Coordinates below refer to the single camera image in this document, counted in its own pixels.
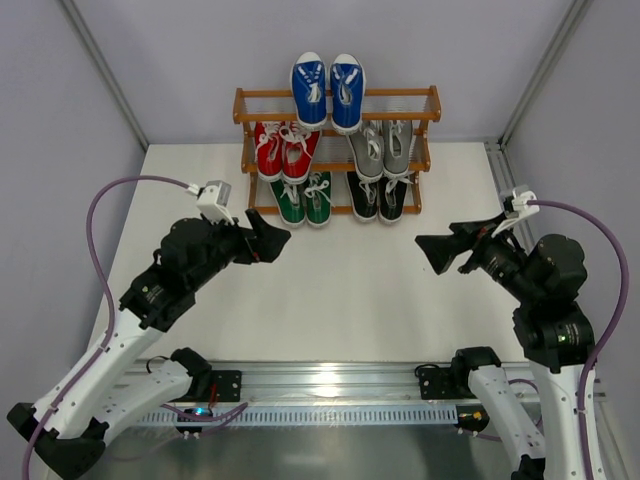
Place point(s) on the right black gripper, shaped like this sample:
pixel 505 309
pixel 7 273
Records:
pixel 470 246

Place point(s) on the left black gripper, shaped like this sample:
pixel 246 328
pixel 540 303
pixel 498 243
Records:
pixel 248 240

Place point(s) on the green sneaker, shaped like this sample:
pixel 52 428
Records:
pixel 289 203
pixel 317 192

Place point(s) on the black sneaker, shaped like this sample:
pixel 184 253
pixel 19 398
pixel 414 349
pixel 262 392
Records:
pixel 364 198
pixel 392 193

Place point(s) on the red sneaker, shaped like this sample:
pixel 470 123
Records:
pixel 268 150
pixel 299 147

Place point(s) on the grey sneaker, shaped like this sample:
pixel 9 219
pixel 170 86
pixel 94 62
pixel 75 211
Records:
pixel 367 147
pixel 397 139

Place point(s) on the blue sneaker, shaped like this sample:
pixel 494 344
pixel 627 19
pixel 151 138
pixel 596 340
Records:
pixel 348 86
pixel 308 88

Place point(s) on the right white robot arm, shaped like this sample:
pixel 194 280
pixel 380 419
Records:
pixel 556 338

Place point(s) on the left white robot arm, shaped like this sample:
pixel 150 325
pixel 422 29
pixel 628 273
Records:
pixel 71 427

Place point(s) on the wooden shoe shelf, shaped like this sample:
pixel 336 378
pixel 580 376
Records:
pixel 418 106

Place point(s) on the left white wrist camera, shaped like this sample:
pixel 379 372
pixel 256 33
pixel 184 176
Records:
pixel 212 201

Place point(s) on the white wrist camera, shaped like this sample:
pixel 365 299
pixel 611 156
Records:
pixel 518 206
pixel 212 201

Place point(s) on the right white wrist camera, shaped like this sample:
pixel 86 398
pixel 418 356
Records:
pixel 518 206

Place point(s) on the aluminium right side rail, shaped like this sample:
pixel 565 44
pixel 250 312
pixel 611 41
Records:
pixel 505 181

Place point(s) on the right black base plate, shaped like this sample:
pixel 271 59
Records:
pixel 441 383

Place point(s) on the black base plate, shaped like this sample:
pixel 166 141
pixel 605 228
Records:
pixel 225 386
pixel 441 383

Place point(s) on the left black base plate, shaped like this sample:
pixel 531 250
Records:
pixel 225 386

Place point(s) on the slotted grey cable duct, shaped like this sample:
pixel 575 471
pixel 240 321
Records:
pixel 346 415

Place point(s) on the right aluminium corner post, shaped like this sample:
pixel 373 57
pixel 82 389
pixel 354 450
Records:
pixel 563 34

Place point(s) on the aluminium corner post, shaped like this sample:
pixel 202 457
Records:
pixel 89 44
pixel 563 34

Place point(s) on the left aluminium corner post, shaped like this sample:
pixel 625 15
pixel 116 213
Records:
pixel 89 44

